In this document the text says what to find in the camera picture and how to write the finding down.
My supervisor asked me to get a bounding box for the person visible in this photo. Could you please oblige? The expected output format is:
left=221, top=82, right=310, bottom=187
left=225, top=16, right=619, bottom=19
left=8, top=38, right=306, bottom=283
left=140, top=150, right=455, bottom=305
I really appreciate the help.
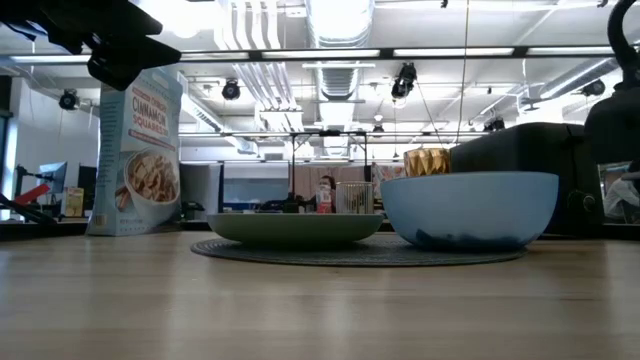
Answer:
left=313, top=174, right=338, bottom=215
left=601, top=159, right=640, bottom=224

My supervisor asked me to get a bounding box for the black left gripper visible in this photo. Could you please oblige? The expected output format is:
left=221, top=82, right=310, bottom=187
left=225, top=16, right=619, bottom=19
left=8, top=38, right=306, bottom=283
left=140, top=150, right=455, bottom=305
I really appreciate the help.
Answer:
left=0, top=0, right=183, bottom=93

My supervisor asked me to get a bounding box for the blue bowl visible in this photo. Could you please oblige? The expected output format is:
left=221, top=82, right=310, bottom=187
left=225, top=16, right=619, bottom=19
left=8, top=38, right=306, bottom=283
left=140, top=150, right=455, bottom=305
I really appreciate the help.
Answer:
left=379, top=170, right=561, bottom=253

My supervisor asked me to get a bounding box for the amber faceted tumbler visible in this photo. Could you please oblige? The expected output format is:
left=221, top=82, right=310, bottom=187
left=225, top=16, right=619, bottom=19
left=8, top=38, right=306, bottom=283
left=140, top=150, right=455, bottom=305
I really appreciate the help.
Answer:
left=402, top=146, right=453, bottom=178

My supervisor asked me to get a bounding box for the red white carton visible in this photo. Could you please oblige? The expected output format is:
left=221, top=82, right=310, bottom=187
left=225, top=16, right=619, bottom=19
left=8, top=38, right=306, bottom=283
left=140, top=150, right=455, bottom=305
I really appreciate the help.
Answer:
left=316, top=187, right=334, bottom=215

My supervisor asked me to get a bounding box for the grey office partition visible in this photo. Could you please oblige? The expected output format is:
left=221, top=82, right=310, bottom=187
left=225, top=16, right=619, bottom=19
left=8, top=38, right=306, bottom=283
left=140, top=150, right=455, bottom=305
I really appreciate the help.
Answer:
left=178, top=162, right=224, bottom=217

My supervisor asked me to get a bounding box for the yellow box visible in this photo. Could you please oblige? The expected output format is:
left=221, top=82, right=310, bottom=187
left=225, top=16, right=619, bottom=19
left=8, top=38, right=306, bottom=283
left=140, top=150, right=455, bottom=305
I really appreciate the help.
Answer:
left=64, top=186, right=86, bottom=218

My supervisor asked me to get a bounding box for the red bar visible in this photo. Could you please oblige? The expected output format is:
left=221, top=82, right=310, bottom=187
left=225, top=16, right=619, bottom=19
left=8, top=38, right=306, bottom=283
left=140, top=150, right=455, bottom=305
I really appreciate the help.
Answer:
left=13, top=183, right=53, bottom=207

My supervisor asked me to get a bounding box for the computer monitor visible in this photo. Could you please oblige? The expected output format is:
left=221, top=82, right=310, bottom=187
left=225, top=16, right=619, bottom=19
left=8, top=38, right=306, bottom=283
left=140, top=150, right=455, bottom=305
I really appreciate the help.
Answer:
left=38, top=160, right=69, bottom=197

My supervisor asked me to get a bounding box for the dark background machine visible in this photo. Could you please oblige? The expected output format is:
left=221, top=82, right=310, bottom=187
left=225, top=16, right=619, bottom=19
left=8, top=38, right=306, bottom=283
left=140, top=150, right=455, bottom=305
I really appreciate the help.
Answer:
left=259, top=195, right=307, bottom=215

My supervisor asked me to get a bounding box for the black aluminium table frame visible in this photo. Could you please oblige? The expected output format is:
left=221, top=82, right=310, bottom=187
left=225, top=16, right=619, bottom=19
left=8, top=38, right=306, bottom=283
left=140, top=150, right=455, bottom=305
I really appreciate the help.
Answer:
left=0, top=218, right=640, bottom=241

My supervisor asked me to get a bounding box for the blue cinnamon squares cereal box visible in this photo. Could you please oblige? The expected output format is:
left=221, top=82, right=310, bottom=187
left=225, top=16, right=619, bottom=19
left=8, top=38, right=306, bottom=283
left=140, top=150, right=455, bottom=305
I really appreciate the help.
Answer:
left=85, top=66, right=185, bottom=238

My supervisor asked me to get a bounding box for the black overhead frame bar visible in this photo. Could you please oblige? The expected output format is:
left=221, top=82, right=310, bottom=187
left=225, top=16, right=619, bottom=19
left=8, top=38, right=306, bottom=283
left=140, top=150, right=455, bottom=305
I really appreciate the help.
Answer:
left=0, top=46, right=640, bottom=64

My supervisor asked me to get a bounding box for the black toaster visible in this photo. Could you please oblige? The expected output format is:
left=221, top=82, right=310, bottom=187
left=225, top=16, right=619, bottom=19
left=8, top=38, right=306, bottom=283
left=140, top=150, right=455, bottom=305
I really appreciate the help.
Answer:
left=449, top=121, right=607, bottom=237

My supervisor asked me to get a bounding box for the clear ribbed glass jar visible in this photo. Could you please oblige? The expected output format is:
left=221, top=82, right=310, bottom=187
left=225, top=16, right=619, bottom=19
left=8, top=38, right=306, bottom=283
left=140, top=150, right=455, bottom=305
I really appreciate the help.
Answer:
left=335, top=180, right=376, bottom=216

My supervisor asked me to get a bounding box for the pale green plate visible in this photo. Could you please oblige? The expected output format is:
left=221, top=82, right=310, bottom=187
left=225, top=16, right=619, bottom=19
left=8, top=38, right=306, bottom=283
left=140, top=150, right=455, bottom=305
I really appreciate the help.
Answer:
left=205, top=212, right=386, bottom=248

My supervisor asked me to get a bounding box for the grey round woven placemat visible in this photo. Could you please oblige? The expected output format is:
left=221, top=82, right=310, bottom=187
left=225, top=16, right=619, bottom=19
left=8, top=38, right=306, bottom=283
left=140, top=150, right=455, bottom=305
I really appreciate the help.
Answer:
left=189, top=233, right=529, bottom=268

